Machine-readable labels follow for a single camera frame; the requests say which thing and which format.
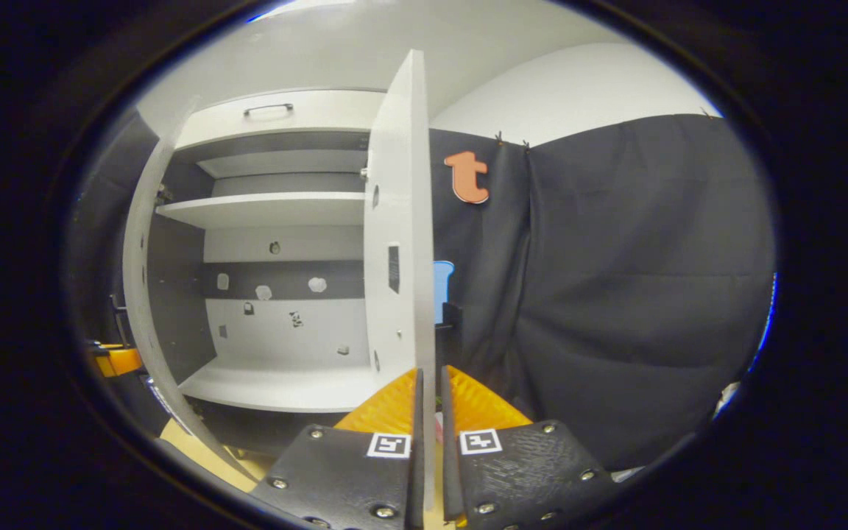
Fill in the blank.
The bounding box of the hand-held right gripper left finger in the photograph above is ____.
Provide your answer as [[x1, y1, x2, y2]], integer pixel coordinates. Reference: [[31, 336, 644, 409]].
[[251, 367, 425, 530]]

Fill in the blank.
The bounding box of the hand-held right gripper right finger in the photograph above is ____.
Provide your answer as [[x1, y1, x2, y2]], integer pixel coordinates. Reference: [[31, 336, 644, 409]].
[[439, 365, 620, 530]]

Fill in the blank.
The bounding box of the camera sticker shoe cabinet door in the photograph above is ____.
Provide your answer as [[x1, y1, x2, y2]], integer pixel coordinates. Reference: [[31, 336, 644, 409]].
[[122, 110, 259, 483]]

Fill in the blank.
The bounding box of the headphone sticker shoe cabinet door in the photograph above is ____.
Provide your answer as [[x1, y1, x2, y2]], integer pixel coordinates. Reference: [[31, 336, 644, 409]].
[[363, 49, 437, 512]]

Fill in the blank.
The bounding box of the white double-door shoe cabinet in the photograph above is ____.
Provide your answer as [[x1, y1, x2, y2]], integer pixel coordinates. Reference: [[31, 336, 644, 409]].
[[146, 88, 388, 457]]

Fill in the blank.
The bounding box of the white cabinet shelf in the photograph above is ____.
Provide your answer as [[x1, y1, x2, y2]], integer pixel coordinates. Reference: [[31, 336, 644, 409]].
[[155, 192, 367, 229]]

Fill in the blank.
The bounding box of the black backdrop cloth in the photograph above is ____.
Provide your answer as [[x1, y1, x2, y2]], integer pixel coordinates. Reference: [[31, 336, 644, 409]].
[[63, 110, 174, 442], [430, 113, 778, 472]]

